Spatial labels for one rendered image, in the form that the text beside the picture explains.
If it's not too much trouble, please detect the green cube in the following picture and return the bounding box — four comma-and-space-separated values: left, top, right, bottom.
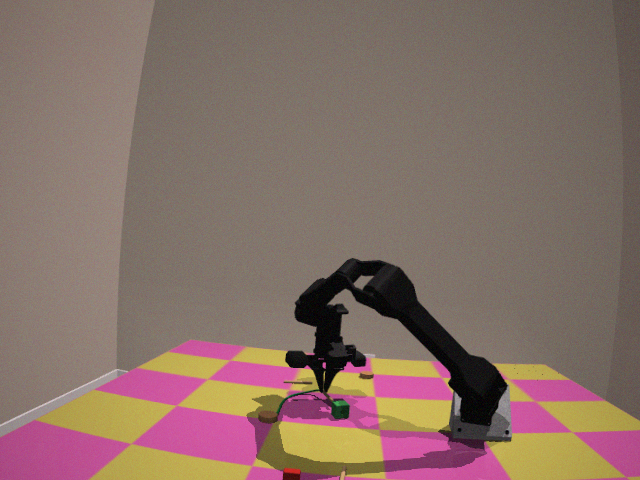
331, 400, 350, 419

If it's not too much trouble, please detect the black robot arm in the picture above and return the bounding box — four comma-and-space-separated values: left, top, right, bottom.
294, 258, 508, 426

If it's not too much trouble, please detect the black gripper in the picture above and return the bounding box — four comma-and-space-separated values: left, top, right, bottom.
285, 330, 367, 393

